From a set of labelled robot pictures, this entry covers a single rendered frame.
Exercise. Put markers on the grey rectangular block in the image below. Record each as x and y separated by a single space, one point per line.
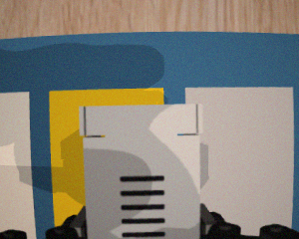
142 180

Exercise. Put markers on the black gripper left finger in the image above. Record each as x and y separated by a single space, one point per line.
70 230

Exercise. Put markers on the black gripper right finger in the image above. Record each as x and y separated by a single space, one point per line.
227 230

